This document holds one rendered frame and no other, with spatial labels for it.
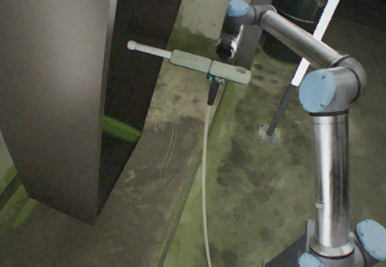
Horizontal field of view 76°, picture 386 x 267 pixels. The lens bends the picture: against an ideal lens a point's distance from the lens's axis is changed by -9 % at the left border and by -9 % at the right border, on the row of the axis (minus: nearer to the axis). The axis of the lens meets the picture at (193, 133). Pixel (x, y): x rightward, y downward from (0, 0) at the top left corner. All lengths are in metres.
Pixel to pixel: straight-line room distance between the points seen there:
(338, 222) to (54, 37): 0.90
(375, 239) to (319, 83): 0.61
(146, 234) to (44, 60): 1.37
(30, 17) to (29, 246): 1.54
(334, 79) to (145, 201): 1.44
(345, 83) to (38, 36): 0.76
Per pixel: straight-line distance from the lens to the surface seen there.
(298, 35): 1.09
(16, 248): 1.94
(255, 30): 2.80
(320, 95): 0.79
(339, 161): 0.85
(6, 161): 2.02
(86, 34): 0.51
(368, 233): 1.12
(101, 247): 1.78
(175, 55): 1.03
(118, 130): 1.65
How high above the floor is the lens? 1.72
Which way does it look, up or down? 49 degrees down
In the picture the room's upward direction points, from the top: 10 degrees clockwise
